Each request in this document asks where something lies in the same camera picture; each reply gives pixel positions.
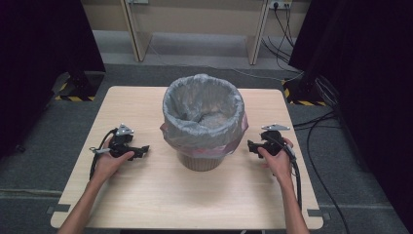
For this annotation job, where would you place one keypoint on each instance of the black stand base striped tape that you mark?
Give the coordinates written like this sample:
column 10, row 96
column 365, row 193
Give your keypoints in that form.
column 78, row 86
column 303, row 91

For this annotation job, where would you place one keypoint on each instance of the white wall socket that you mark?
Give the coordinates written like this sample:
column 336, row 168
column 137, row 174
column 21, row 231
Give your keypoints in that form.
column 280, row 4

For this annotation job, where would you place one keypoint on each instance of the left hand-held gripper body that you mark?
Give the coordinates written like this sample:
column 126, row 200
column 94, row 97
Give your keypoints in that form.
column 119, row 144

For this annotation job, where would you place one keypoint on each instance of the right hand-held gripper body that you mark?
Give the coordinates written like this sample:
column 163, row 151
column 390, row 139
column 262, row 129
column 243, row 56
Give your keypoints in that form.
column 272, row 143

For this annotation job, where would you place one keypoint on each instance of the beige wooden desk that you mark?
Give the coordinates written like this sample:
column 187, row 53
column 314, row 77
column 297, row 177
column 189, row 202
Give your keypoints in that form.
column 201, row 19

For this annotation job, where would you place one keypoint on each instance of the black curtain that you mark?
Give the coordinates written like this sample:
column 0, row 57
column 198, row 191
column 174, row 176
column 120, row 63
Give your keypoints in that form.
column 39, row 65
column 367, row 81

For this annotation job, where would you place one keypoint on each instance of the brown trash can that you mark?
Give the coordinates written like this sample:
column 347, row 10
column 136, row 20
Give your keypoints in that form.
column 199, row 162

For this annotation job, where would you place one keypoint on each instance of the pink trash bag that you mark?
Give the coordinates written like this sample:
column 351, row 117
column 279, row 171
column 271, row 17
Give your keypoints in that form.
column 238, row 143

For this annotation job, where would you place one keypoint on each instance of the grey trash bag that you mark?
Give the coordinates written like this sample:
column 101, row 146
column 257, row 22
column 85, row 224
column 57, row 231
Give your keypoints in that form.
column 203, row 107

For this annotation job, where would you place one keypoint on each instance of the person's right hand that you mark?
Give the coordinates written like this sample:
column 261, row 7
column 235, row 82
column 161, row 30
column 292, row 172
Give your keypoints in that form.
column 279, row 164

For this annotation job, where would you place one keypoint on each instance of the person's left hand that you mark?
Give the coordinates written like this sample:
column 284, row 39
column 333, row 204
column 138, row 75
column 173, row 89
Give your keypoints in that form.
column 108, row 164

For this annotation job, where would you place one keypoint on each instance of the black tape strip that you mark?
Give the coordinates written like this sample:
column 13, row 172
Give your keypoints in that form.
column 315, row 213

